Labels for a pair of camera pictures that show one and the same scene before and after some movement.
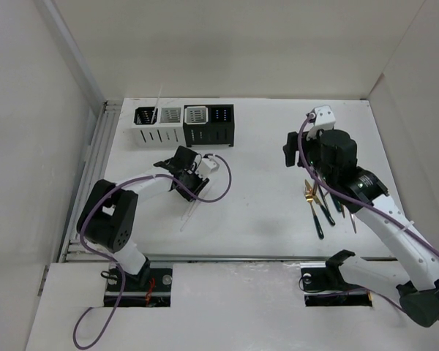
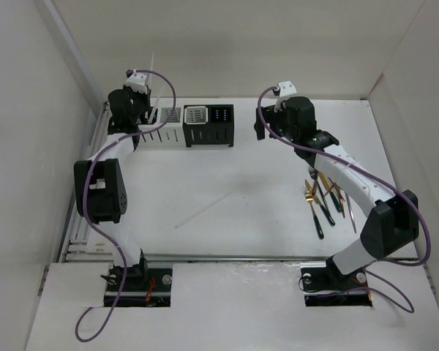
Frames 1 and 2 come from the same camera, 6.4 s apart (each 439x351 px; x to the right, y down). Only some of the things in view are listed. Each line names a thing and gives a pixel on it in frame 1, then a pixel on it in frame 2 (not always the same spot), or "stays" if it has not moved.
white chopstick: [156, 104] stays
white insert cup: [196, 115] stays
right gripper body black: [311, 150] -> [278, 122]
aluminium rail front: [261, 257] stays
